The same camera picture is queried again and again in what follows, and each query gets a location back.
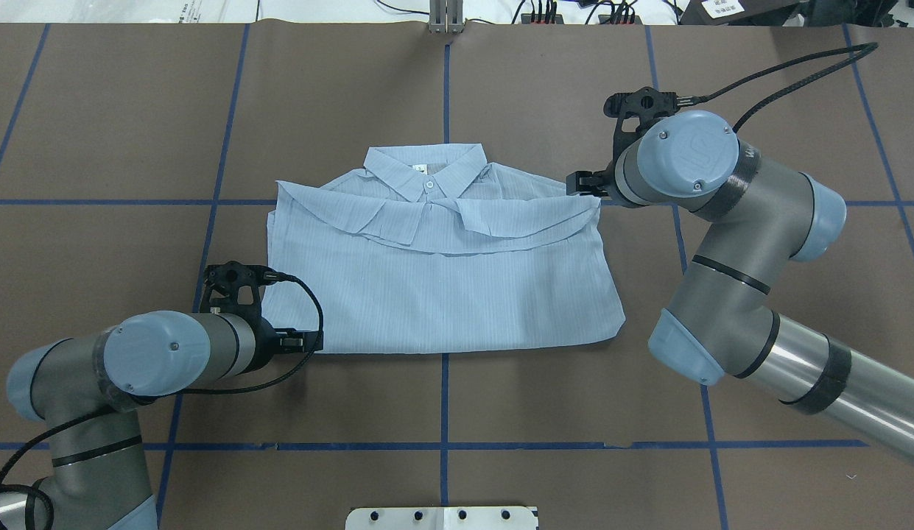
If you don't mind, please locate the dark box with white label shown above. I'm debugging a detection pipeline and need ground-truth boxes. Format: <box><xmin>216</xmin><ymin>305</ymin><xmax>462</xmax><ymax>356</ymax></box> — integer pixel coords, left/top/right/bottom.
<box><xmin>678</xmin><ymin>1</ymin><xmax>803</xmax><ymax>27</ymax></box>

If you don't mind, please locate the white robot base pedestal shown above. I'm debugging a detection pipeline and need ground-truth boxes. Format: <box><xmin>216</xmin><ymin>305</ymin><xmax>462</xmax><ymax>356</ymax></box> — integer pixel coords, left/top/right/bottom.
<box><xmin>345</xmin><ymin>506</ymin><xmax>541</xmax><ymax>529</ymax></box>

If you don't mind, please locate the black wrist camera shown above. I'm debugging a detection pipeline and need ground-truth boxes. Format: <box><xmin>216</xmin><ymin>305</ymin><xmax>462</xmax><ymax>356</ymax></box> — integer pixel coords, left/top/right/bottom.
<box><xmin>602</xmin><ymin>87</ymin><xmax>681</xmax><ymax>162</ymax></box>
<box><xmin>197</xmin><ymin>261</ymin><xmax>296</xmax><ymax>327</ymax></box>

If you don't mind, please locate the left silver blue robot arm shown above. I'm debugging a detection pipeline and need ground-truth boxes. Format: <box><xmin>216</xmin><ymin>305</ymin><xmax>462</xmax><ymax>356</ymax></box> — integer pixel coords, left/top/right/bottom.
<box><xmin>0</xmin><ymin>310</ymin><xmax>323</xmax><ymax>529</ymax></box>

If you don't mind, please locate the light blue button-up shirt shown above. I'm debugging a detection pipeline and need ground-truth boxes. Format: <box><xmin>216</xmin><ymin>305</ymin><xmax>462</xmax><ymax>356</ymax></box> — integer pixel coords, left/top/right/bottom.
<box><xmin>264</xmin><ymin>144</ymin><xmax>625</xmax><ymax>353</ymax></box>

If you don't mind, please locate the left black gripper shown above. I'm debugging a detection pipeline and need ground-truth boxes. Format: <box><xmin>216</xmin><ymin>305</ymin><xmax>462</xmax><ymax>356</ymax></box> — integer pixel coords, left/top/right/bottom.
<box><xmin>242</xmin><ymin>317</ymin><xmax>324</xmax><ymax>372</ymax></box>

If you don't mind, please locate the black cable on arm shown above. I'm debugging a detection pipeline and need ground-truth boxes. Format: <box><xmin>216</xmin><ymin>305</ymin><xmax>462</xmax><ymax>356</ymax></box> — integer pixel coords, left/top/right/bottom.
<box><xmin>0</xmin><ymin>274</ymin><xmax>325</xmax><ymax>530</ymax></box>
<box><xmin>678</xmin><ymin>43</ymin><xmax>879</xmax><ymax>133</ymax></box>

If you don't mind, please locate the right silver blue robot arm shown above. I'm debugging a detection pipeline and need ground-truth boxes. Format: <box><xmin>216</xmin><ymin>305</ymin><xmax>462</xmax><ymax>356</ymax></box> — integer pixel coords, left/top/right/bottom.
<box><xmin>566</xmin><ymin>110</ymin><xmax>914</xmax><ymax>465</ymax></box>

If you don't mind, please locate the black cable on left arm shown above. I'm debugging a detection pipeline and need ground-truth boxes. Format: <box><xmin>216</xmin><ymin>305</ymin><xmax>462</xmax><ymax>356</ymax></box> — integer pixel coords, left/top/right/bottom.
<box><xmin>0</xmin><ymin>274</ymin><xmax>325</xmax><ymax>530</ymax></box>

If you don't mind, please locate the grey aluminium frame post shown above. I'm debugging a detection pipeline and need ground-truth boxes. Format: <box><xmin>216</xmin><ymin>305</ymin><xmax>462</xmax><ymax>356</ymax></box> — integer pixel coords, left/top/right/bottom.
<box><xmin>429</xmin><ymin>0</ymin><xmax>465</xmax><ymax>34</ymax></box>

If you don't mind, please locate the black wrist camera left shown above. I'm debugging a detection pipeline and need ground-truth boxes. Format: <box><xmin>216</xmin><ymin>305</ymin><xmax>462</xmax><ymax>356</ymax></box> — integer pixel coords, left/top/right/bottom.
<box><xmin>197</xmin><ymin>261</ymin><xmax>296</xmax><ymax>327</ymax></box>

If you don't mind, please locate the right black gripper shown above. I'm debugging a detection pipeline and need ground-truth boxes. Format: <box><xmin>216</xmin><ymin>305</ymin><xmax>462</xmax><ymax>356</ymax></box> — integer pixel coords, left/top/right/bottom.
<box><xmin>566</xmin><ymin>160</ymin><xmax>630</xmax><ymax>207</ymax></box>

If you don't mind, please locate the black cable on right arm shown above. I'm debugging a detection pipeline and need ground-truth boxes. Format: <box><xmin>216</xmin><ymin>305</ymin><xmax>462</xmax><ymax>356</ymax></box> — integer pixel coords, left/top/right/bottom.
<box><xmin>678</xmin><ymin>43</ymin><xmax>879</xmax><ymax>133</ymax></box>

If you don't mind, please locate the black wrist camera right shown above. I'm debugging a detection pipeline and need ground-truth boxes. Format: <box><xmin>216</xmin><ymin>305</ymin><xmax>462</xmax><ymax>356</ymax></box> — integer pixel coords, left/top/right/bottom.
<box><xmin>602</xmin><ymin>87</ymin><xmax>681</xmax><ymax>162</ymax></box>

